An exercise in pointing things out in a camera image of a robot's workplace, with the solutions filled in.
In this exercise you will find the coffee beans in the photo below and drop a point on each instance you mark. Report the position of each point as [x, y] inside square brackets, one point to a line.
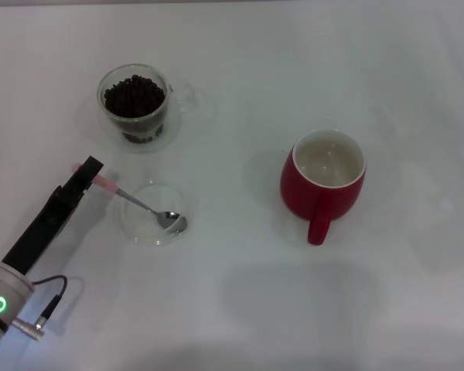
[133, 96]

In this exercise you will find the clear glass saucer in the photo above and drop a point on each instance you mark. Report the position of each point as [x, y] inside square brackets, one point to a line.
[154, 228]

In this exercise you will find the red ceramic mug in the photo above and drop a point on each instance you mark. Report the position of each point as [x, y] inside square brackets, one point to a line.
[305, 193]

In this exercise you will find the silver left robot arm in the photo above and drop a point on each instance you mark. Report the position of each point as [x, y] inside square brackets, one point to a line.
[0, 301]

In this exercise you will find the double walled glass cup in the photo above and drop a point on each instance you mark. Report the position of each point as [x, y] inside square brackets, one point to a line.
[135, 127]

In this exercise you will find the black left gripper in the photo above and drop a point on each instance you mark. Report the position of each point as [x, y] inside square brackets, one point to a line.
[42, 228]

